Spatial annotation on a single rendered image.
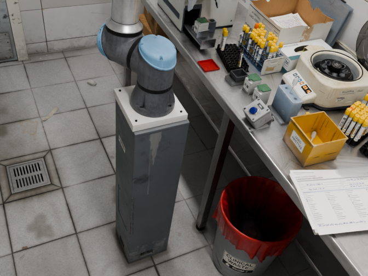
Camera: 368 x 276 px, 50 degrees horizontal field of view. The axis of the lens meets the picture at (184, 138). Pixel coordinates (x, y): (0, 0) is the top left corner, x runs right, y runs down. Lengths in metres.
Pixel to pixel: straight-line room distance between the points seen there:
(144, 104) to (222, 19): 0.74
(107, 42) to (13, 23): 1.78
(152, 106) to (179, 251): 0.96
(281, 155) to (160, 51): 0.51
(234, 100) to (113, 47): 0.49
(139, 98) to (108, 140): 1.22
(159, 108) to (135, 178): 0.30
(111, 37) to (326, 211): 0.82
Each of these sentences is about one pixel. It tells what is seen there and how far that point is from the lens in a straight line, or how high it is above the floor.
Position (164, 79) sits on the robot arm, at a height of 1.04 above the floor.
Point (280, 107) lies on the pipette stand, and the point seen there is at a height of 0.91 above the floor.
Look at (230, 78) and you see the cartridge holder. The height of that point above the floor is 0.89.
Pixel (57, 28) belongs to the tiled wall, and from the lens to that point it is 3.16.
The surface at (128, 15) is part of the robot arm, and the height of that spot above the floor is 1.19.
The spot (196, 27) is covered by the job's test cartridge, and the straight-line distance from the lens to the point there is 1.71.
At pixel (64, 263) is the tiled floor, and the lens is 2.02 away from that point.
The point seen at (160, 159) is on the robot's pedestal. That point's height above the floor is 0.72.
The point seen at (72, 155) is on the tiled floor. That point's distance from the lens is 2.41.
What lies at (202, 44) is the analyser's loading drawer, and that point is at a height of 0.92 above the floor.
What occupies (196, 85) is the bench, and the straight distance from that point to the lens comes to 2.51.
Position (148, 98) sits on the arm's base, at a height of 0.97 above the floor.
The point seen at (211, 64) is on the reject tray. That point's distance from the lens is 1.63.
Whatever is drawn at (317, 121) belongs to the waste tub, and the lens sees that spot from 1.41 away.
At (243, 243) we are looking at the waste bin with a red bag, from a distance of 1.67.
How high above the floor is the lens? 1.78
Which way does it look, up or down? 45 degrees down
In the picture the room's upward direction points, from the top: 10 degrees clockwise
